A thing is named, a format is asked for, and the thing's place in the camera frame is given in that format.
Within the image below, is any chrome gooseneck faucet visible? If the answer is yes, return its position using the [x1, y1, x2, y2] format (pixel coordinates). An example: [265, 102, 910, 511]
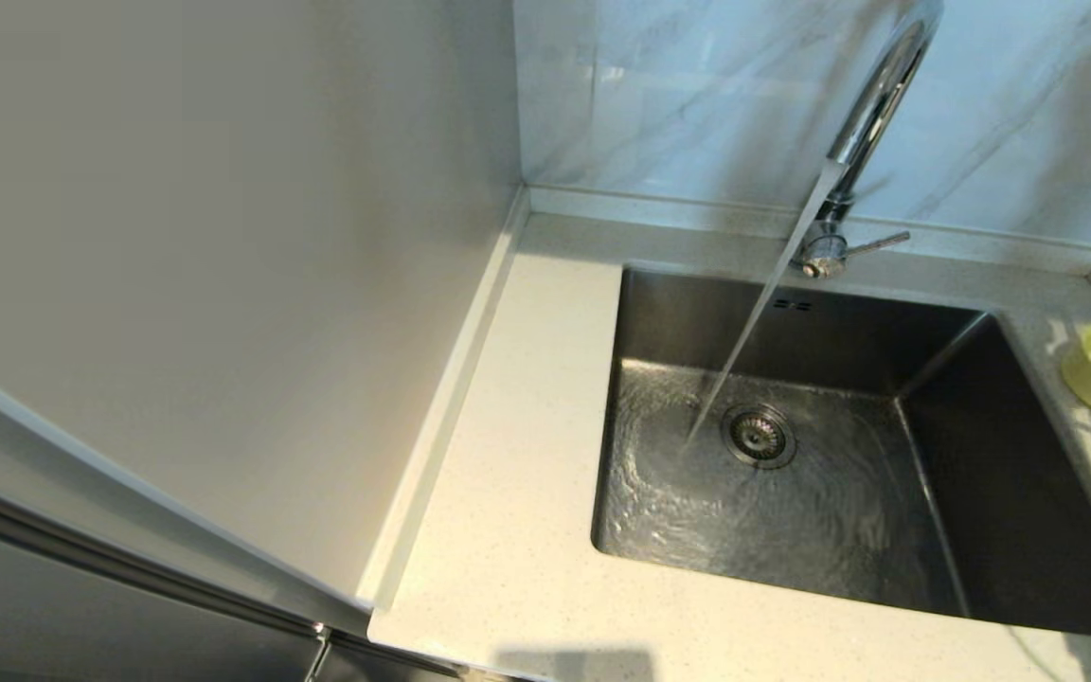
[796, 0, 942, 280]

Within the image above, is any stainless steel sink basin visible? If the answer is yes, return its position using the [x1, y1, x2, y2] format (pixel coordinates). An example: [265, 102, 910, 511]
[591, 265, 1091, 637]

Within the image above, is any round metal drain strainer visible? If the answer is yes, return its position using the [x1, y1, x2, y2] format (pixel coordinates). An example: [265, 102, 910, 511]
[720, 404, 797, 471]

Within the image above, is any white tall cabinet panel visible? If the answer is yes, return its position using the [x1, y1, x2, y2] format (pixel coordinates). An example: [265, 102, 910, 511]
[0, 0, 529, 612]

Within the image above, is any grey appliance door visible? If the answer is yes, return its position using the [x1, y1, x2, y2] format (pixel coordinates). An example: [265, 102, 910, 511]
[0, 464, 546, 682]

